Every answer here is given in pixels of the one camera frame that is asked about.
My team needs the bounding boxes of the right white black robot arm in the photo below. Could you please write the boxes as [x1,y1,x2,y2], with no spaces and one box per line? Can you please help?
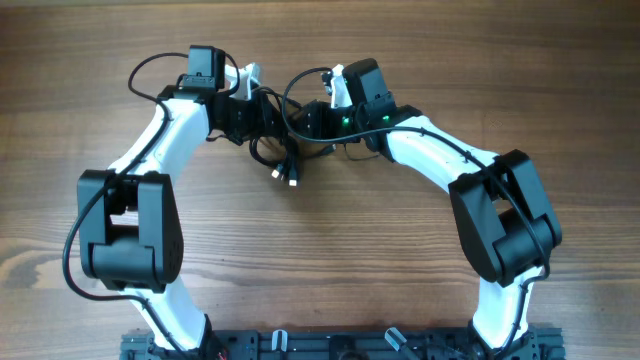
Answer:
[283,58,562,359]

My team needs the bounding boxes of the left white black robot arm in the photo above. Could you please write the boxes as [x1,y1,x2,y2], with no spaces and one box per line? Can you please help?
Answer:
[63,45,281,359]

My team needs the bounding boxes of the black usb cables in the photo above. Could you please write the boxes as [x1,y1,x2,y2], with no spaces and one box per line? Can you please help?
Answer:
[248,85,337,188]

